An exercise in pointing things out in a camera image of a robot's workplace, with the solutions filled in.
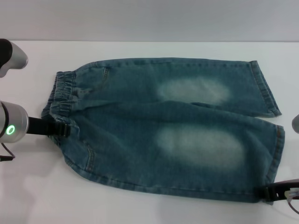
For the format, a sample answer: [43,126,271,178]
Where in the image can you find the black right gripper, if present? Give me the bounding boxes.
[254,178,299,203]

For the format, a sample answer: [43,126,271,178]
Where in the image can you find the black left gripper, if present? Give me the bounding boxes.
[26,117,71,139]

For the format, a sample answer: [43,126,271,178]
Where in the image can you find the blue denim shorts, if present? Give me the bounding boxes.
[41,57,286,205]

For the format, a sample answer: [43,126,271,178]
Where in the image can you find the right camera clear plug cable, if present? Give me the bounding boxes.
[284,189,299,212]

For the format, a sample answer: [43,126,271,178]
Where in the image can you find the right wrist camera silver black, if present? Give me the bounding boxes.
[292,113,299,134]

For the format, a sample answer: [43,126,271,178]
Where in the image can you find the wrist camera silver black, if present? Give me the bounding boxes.
[0,38,29,78]
[292,113,299,134]

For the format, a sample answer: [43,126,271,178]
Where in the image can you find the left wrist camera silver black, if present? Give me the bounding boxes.
[0,38,29,78]

